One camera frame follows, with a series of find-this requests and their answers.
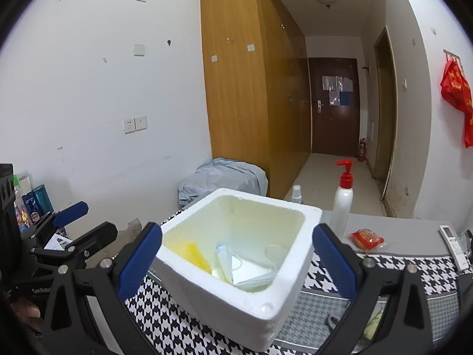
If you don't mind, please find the dark brown door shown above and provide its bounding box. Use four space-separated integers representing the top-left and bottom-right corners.
308 58 360 156

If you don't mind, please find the wooden door frame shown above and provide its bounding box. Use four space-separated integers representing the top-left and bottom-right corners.
372 26 398 196

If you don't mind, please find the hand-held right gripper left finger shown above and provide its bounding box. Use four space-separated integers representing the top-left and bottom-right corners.
43 222 164 355

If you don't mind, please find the red plastic bag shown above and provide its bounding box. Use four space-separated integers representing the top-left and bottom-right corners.
440 59 473 149

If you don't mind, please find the red packet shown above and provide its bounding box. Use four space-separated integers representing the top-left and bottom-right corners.
349 228 387 254

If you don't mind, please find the white green box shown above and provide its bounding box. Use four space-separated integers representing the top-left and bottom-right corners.
14 173 33 196

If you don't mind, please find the grey cloth bundle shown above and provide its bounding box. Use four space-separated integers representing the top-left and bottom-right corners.
178 157 268 208

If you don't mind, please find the white foam box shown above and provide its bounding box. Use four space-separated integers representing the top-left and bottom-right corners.
152 188 323 353

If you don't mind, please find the blue box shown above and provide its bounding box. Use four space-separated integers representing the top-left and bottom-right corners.
21 192 41 227

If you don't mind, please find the teal can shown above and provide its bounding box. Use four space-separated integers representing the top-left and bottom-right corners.
33 184 54 215

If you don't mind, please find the yellow sponge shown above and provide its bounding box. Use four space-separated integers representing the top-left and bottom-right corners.
180 241 212 275

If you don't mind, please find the white remote control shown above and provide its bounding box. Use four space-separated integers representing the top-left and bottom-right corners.
439 225 469 270

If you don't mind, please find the wooden wardrobe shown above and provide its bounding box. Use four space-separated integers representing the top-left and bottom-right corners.
200 0 313 200

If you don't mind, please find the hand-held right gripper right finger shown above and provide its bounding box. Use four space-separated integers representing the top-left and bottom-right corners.
312 224 434 355

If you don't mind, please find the black white booklet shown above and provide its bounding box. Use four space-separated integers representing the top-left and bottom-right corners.
44 233 73 251

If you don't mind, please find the white red pump bottle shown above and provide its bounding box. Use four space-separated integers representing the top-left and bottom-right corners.
330 160 354 237

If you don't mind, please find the person's left hand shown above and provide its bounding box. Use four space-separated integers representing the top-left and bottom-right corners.
10 299 41 325

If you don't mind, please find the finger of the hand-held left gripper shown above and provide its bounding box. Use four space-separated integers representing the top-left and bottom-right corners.
30 222 119 271
23 201 90 245

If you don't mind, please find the houndstooth tablecloth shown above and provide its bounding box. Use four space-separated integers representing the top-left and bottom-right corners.
89 207 473 355

